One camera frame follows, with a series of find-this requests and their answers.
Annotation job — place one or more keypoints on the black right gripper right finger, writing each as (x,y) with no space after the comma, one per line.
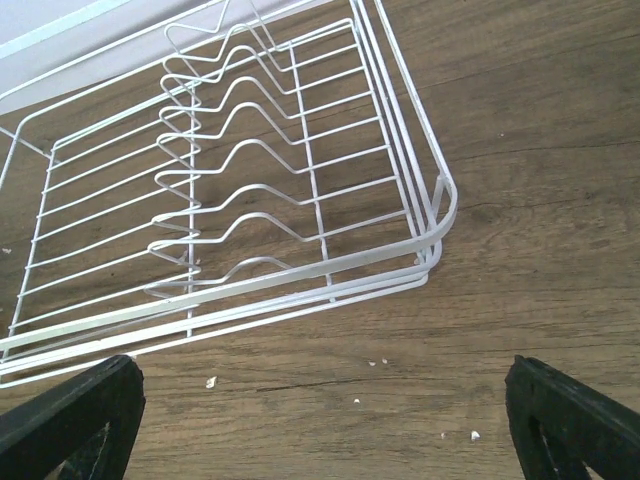
(563,429)

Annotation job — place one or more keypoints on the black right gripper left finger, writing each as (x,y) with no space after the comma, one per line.
(84,428)

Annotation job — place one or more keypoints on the white wire dish rack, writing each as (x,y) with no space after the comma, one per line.
(235,165)

